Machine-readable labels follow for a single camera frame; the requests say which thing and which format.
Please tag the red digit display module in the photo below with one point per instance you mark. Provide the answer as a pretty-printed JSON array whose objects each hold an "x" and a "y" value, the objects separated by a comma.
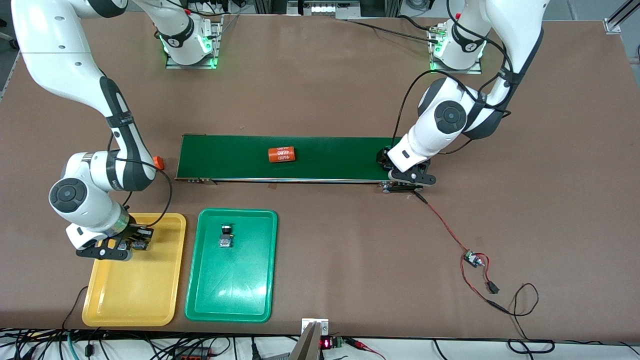
[{"x": 326, "y": 343}]

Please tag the red black power strip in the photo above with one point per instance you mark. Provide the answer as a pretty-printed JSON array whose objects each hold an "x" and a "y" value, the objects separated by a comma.
[{"x": 192, "y": 354}]

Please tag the small metal bracket plate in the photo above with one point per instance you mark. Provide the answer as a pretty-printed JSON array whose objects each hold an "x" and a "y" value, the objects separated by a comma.
[{"x": 322, "y": 325}]

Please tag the aluminium corner profile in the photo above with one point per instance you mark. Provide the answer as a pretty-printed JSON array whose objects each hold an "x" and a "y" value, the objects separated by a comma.
[{"x": 614, "y": 25}]

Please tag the grey metal wedge bar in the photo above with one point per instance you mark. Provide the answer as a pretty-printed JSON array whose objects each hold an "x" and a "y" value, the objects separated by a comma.
[{"x": 306, "y": 347}]

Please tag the yellow push button switch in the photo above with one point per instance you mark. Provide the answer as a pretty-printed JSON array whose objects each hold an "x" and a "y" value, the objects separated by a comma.
[{"x": 140, "y": 245}]

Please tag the green belt conveyor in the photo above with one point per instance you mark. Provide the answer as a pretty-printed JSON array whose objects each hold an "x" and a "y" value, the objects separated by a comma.
[{"x": 325, "y": 160}]

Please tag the red lead with black plug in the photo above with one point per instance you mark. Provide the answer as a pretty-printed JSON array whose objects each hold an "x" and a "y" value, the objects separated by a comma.
[{"x": 493, "y": 287}]

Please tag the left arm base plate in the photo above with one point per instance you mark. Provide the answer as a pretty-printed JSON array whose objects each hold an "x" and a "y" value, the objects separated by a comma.
[{"x": 475, "y": 67}]

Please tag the red clip lead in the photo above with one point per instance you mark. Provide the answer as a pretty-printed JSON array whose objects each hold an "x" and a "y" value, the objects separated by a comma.
[{"x": 362, "y": 345}]

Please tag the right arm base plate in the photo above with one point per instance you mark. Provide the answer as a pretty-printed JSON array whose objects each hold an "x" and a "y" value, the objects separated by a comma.
[{"x": 217, "y": 40}]

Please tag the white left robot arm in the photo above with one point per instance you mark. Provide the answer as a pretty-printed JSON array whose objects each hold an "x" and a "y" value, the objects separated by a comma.
[{"x": 450, "y": 117}]

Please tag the orange 4680 cylinder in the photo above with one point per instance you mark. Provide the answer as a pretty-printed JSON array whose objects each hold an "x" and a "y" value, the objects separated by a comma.
[
  {"x": 158, "y": 162},
  {"x": 281, "y": 154}
]

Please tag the yellow plastic tray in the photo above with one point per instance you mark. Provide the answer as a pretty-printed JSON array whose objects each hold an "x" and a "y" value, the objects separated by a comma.
[{"x": 132, "y": 290}]

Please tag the aluminium frame rack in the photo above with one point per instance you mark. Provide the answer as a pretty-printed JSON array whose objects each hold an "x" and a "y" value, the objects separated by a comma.
[{"x": 322, "y": 9}]

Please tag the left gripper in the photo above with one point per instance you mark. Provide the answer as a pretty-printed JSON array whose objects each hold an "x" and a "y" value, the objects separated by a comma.
[{"x": 385, "y": 156}]

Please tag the black office chair base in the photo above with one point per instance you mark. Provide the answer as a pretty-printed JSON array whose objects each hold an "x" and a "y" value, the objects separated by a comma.
[{"x": 14, "y": 44}]

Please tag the green plastic tray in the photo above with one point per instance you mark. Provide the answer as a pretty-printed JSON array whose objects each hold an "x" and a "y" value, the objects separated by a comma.
[{"x": 235, "y": 280}]

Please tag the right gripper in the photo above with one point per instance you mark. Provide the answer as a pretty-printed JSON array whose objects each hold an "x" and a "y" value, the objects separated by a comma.
[{"x": 134, "y": 234}]

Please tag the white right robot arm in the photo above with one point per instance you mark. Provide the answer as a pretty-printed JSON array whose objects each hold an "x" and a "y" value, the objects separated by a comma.
[{"x": 85, "y": 195}]

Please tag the small motor controller board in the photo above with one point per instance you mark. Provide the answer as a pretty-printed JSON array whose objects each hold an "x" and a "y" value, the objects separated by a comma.
[{"x": 470, "y": 258}]

